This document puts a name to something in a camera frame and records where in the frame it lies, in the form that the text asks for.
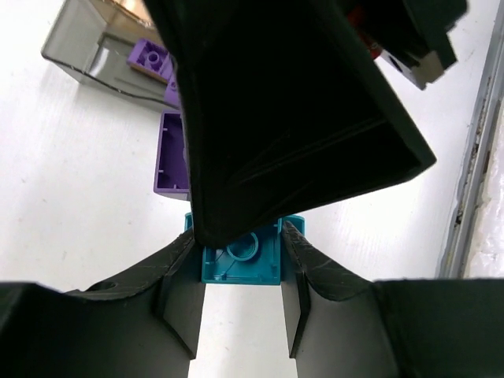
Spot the orange transparent container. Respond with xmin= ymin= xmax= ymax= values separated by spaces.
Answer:
xmin=91 ymin=0 xmax=156 ymax=30

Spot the aluminium rail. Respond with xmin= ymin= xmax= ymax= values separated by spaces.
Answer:
xmin=436 ymin=2 xmax=503 ymax=279

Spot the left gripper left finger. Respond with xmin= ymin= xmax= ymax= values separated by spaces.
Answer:
xmin=1 ymin=231 xmax=205 ymax=377

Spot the purple small lego brick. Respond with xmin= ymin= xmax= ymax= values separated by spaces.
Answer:
xmin=154 ymin=110 xmax=190 ymax=201

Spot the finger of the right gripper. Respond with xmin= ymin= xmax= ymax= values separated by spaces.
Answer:
xmin=146 ymin=1 xmax=435 ymax=247

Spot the purple printed lego brick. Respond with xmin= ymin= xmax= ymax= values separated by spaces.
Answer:
xmin=127 ymin=39 xmax=173 ymax=83

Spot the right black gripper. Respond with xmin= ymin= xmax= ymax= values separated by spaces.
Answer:
xmin=342 ymin=0 xmax=468 ymax=90

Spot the grey transparent container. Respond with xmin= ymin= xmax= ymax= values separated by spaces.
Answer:
xmin=41 ymin=1 xmax=178 ymax=112

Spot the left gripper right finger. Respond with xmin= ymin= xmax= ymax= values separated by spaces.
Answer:
xmin=281 ymin=222 xmax=503 ymax=377

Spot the teal lego brick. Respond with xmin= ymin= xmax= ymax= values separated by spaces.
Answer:
xmin=201 ymin=215 xmax=305 ymax=286

